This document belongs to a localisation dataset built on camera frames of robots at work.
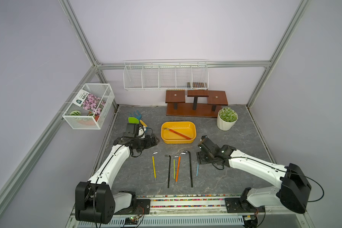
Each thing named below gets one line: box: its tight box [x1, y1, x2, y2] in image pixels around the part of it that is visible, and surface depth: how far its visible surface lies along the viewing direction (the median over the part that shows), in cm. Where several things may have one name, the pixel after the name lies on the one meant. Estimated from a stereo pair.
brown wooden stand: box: [165, 89, 228, 118], surface depth 111 cm
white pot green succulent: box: [216, 106, 239, 132], surface depth 99 cm
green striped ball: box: [69, 110, 82, 116], surface depth 72 cm
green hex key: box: [173, 155, 180, 180], surface depth 89 cm
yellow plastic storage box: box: [160, 121, 197, 144], surface depth 104 cm
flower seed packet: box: [71, 88, 106, 116], surface depth 76 cm
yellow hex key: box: [152, 155, 157, 181], surface depth 88 cm
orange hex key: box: [175, 152, 187, 186], surface depth 88 cm
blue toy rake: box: [133, 110, 148, 128], surface depth 114 cm
